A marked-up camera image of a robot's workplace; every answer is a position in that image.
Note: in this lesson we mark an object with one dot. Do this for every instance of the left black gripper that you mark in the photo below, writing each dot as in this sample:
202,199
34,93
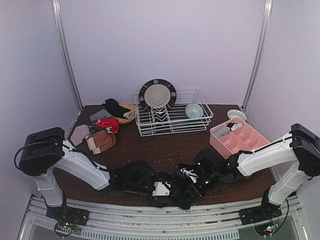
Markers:
173,188

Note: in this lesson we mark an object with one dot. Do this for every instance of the red underwear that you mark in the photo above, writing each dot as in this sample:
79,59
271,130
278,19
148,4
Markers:
110,124

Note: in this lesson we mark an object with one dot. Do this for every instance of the grey striped underwear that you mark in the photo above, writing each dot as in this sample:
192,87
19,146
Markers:
102,114

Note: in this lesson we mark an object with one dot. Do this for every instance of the pink divided organizer box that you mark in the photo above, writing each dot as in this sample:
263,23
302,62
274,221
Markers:
245,138

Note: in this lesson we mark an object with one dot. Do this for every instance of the aluminium frame post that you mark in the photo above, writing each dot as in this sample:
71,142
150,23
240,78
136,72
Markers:
58,19
267,12

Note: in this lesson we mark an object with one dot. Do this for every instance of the grey rolled underwear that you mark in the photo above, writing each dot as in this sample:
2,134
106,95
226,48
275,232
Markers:
221,132

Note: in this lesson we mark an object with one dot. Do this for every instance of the blue patterned yellow bowl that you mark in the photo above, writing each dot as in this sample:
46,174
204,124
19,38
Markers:
236,114

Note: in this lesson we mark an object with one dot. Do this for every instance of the white wire dish rack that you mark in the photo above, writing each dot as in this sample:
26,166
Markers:
162,120

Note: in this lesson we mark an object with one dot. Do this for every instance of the black and white rolled underwear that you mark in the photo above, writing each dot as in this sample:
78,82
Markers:
234,126

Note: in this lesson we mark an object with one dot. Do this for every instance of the right aluminium frame post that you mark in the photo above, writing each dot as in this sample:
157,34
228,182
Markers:
267,12

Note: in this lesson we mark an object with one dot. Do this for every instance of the dark rimmed beige plate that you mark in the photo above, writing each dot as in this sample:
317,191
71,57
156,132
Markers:
157,92

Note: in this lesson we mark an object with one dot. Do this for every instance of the beige white socks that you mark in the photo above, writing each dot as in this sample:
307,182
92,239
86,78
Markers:
130,115

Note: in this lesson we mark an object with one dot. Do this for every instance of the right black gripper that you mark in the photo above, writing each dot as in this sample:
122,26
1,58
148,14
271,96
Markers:
182,172

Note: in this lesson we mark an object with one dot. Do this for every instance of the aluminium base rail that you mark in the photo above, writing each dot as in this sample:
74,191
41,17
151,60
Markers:
203,222

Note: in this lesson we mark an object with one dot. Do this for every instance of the brown underwear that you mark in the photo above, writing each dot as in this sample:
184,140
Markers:
101,141

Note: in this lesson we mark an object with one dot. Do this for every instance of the beige underwear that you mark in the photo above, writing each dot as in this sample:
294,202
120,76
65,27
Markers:
79,134

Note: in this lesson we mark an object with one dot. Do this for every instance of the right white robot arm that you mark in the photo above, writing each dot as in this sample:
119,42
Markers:
300,146

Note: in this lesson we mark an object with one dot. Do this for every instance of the black cloth on plate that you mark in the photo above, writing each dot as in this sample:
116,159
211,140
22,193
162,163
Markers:
113,107

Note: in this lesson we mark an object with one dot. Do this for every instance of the left aluminium frame post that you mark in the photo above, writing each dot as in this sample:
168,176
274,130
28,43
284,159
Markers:
58,19

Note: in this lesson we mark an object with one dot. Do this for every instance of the light blue ceramic bowl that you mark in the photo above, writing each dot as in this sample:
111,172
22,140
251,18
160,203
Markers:
194,110

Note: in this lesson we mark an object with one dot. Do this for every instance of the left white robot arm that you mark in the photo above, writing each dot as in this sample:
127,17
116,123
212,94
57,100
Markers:
45,150

